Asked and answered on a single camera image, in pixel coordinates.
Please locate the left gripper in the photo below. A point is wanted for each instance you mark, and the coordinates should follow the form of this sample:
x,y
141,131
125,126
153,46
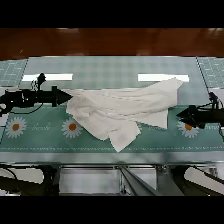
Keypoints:
x,y
53,96

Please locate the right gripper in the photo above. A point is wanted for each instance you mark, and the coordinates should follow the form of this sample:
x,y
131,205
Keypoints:
x,y
195,116

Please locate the white shirt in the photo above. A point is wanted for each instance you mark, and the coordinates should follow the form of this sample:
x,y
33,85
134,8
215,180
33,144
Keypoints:
x,y
113,106

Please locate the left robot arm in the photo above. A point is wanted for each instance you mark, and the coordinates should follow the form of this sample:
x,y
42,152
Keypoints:
x,y
20,97

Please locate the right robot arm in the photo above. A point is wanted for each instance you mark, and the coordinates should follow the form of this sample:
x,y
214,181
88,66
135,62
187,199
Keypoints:
x,y
215,116

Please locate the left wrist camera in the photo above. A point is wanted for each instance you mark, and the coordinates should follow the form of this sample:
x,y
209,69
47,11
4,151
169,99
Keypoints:
x,y
41,79

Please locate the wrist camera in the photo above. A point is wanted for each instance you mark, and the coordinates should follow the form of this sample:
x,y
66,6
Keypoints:
x,y
213,99
41,79

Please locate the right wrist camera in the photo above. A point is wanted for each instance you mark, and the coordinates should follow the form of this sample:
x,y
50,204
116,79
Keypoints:
x,y
213,99

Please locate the silver frame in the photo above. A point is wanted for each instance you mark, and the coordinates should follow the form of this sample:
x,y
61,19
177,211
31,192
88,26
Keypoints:
x,y
140,181

